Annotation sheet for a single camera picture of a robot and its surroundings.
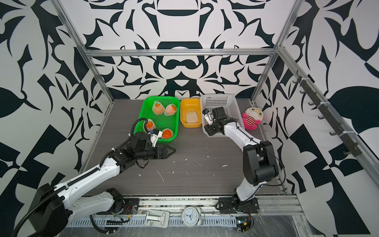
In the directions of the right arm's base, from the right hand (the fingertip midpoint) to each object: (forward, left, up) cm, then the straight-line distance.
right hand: (210, 123), depth 94 cm
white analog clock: (-48, +12, -6) cm, 50 cm away
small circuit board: (-50, -12, -11) cm, 53 cm away
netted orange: (+2, +39, -3) cm, 39 cm away
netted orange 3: (+15, +35, -2) cm, 38 cm away
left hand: (-19, +23, +6) cm, 31 cm away
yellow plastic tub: (+23, +13, -8) cm, 28 cm away
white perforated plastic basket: (+23, -16, -4) cm, 29 cm away
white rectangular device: (-48, +28, -8) cm, 57 cm away
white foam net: (+8, +12, -4) cm, 15 cm away
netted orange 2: (-6, +27, -1) cm, 28 cm away
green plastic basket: (+8, +33, -8) cm, 35 cm away
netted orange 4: (+14, +27, -2) cm, 30 cm away
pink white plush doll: (+8, -29, -5) cm, 30 cm away
